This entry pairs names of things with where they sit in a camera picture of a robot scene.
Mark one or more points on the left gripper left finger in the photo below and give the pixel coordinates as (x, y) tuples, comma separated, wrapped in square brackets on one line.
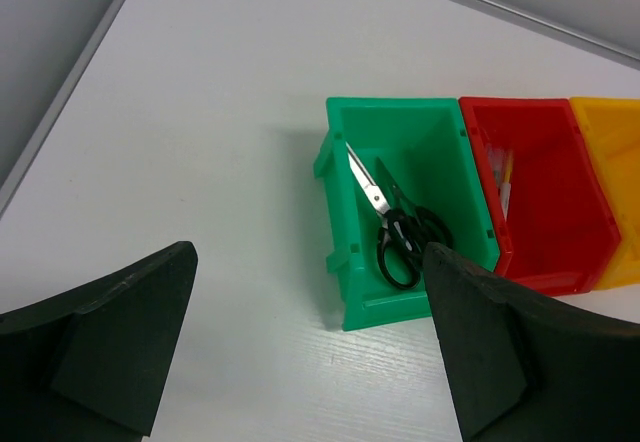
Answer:
[(91, 363)]

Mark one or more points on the red plastic bin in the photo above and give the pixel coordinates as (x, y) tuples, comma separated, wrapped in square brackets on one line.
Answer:
[(560, 233)]

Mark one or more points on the yellow highlighter pen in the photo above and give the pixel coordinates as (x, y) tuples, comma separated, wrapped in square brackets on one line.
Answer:
[(505, 188)]

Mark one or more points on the yellow plastic bin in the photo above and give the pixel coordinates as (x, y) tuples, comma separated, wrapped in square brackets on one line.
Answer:
[(610, 128)]

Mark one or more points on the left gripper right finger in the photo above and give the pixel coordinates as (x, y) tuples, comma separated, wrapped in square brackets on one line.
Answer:
[(522, 366)]

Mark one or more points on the green plastic bin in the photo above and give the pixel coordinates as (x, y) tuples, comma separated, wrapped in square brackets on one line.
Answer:
[(418, 152)]

